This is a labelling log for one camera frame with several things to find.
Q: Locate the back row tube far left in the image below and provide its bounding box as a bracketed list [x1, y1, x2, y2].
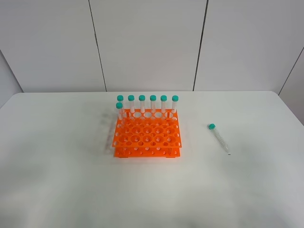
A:
[116, 95, 124, 121]

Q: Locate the back row tube far right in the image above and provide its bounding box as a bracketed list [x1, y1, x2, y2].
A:
[171, 95, 179, 113]

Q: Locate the green-capped test tube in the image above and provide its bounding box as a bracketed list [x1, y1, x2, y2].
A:
[208, 123, 229, 154]

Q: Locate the orange test tube rack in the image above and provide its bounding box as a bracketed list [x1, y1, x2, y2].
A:
[112, 109, 182, 158]

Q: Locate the second row tube left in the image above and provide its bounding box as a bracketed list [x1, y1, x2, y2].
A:
[116, 102, 124, 124]

